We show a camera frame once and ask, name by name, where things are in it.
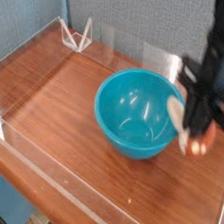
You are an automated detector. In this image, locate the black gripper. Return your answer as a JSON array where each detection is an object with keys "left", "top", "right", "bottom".
[{"left": 179, "top": 40, "right": 224, "bottom": 136}]

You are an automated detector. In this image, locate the white and brown toy mushroom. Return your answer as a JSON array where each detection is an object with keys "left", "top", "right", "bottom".
[{"left": 166, "top": 95, "right": 216, "bottom": 158}]

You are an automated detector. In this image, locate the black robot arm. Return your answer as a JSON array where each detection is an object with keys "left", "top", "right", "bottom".
[{"left": 179, "top": 0, "right": 224, "bottom": 138}]

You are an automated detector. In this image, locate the blue plastic bowl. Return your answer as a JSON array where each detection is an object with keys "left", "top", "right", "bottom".
[{"left": 94, "top": 68, "right": 183, "bottom": 160}]

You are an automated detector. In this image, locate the clear acrylic back barrier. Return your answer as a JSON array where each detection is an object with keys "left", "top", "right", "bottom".
[{"left": 50, "top": 16, "right": 224, "bottom": 134}]

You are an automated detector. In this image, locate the clear acrylic barrier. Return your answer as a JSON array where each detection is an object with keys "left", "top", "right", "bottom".
[
  {"left": 0, "top": 114, "right": 140, "bottom": 224},
  {"left": 50, "top": 16, "right": 224, "bottom": 134}
]

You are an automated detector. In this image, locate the clear acrylic front barrier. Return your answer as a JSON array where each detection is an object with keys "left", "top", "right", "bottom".
[{"left": 0, "top": 114, "right": 140, "bottom": 224}]

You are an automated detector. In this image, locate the clear acrylic corner bracket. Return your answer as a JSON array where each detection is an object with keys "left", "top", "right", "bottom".
[{"left": 59, "top": 17, "right": 93, "bottom": 53}]

